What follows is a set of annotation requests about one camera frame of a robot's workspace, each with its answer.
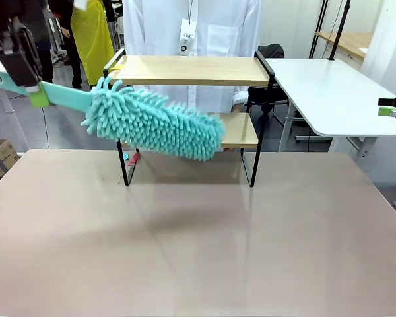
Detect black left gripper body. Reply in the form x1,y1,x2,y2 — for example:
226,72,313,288
0,16,37,57

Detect teal chenille duster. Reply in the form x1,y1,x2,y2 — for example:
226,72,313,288
0,69,227,162

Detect white side table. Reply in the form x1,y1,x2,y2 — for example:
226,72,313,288
263,58,396,162

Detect wooden background desk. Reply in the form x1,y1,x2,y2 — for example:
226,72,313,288
315,31,374,60

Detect person in yellow apron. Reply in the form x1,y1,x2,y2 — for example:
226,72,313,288
49,0,126,100

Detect cardboard box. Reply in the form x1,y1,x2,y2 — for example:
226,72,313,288
0,138,20,176

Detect black stand pole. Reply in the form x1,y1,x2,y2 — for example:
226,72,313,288
328,0,352,61

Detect black tripod legs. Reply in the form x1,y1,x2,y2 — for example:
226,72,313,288
309,0,329,59

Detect black office chair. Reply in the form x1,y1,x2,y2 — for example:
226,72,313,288
249,42,296,115

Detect white name badge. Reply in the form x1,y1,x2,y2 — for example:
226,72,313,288
176,18,197,56

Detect person in white coat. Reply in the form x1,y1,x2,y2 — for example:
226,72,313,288
121,0,263,115

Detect two-tier wooden shelf black frame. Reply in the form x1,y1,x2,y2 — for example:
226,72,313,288
102,47,275,188

